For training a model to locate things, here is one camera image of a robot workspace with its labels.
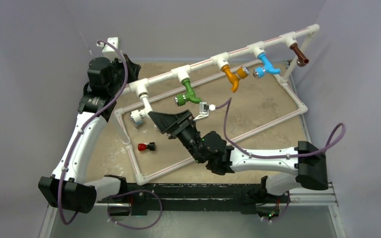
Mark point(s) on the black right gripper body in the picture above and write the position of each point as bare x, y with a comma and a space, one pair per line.
189, 137

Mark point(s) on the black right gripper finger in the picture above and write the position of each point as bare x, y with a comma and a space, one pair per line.
166, 123
185, 118

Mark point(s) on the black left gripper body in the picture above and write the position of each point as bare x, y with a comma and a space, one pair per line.
118, 69

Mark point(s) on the white faucet chrome knob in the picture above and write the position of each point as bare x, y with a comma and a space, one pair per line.
138, 116

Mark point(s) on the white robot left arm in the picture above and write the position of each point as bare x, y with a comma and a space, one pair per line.
67, 186

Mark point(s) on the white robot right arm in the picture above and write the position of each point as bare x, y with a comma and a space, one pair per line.
296, 167

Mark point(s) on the green faucet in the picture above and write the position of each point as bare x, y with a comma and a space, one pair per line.
188, 96

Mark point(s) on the orange faucet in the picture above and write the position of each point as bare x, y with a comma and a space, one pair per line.
234, 78

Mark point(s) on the blue faucet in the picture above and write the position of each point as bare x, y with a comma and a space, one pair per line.
267, 67

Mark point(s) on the brown faucet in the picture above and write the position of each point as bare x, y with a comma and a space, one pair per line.
302, 60

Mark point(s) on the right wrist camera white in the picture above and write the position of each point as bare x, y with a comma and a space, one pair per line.
204, 109

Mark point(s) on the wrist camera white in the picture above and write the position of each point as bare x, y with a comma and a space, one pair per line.
204, 109
110, 48

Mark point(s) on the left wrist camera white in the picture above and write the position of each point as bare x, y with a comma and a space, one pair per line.
110, 48

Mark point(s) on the white PVC pipe frame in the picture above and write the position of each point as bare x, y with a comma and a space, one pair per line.
264, 114

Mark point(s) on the red black faucet handle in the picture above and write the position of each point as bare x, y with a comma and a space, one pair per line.
151, 146

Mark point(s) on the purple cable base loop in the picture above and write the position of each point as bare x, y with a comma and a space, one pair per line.
137, 209

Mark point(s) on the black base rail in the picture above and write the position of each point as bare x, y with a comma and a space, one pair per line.
247, 198

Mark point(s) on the aluminium table frame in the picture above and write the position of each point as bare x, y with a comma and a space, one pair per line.
298, 197

